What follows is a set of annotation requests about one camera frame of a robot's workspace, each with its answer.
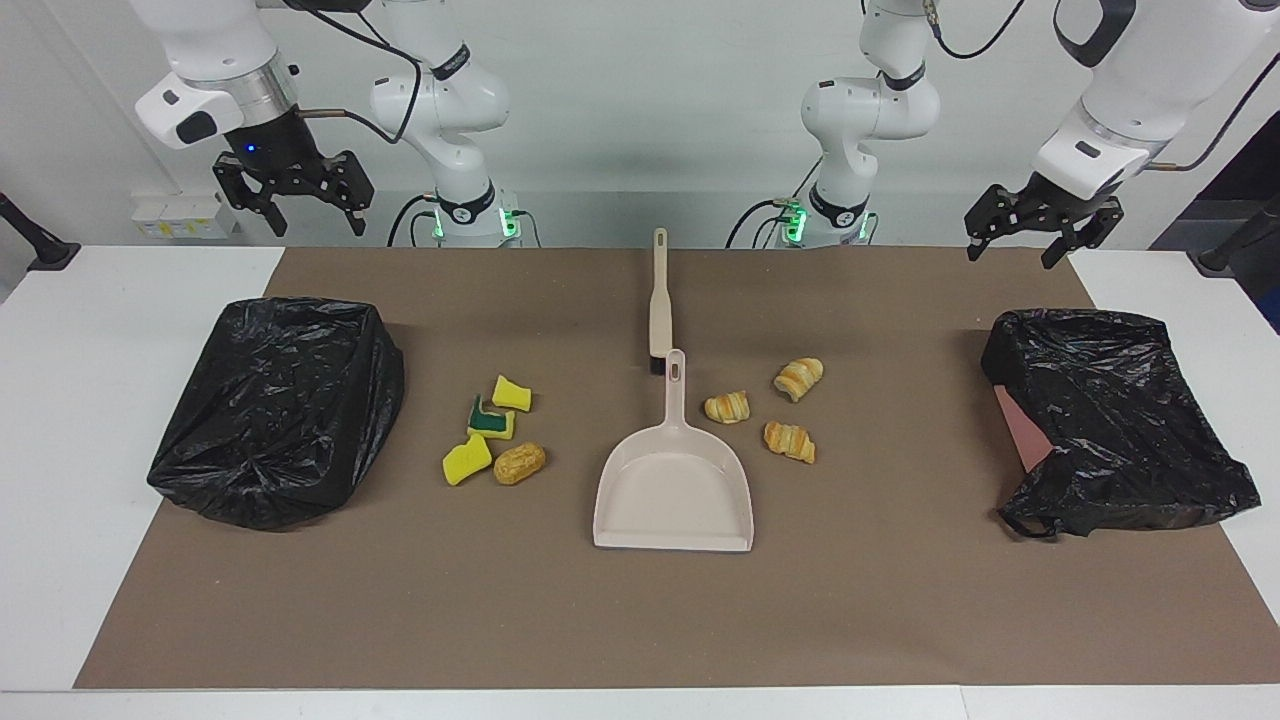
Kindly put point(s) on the brown bread roll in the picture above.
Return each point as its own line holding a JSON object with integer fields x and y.
{"x": 519, "y": 464}

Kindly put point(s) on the pink bin box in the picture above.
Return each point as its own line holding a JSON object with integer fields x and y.
{"x": 1025, "y": 430}

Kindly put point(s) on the black bag on pink bin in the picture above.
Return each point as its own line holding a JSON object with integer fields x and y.
{"x": 1130, "y": 420}

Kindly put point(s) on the large bin with black bag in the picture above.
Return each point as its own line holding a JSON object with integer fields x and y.
{"x": 270, "y": 410}

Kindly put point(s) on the beige plastic dustpan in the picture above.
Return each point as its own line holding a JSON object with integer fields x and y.
{"x": 670, "y": 490}

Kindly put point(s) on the yellow sponge with green pad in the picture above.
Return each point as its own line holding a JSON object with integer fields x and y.
{"x": 492, "y": 422}

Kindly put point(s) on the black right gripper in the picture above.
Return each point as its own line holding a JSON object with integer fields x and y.
{"x": 280, "y": 155}

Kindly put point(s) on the dark background panel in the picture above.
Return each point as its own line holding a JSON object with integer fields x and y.
{"x": 1255, "y": 175}

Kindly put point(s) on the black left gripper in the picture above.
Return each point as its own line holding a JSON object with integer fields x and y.
{"x": 1055, "y": 205}

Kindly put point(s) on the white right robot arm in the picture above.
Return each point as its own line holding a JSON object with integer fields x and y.
{"x": 440, "y": 100}

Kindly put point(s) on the black camera stand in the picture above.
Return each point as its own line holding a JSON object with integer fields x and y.
{"x": 40, "y": 245}
{"x": 1215, "y": 260}

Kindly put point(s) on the croissant pastry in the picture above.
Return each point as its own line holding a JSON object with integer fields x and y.
{"x": 790, "y": 441}
{"x": 727, "y": 407}
{"x": 799, "y": 378}

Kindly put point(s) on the yellow sponge piece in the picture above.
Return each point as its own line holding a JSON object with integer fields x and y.
{"x": 465, "y": 460}
{"x": 512, "y": 394}

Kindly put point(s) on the white wall socket box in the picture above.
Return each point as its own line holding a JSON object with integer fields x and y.
{"x": 185, "y": 218}

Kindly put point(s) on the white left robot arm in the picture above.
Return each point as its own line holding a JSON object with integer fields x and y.
{"x": 870, "y": 110}

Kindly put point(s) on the brown table mat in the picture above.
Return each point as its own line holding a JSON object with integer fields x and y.
{"x": 600, "y": 620}

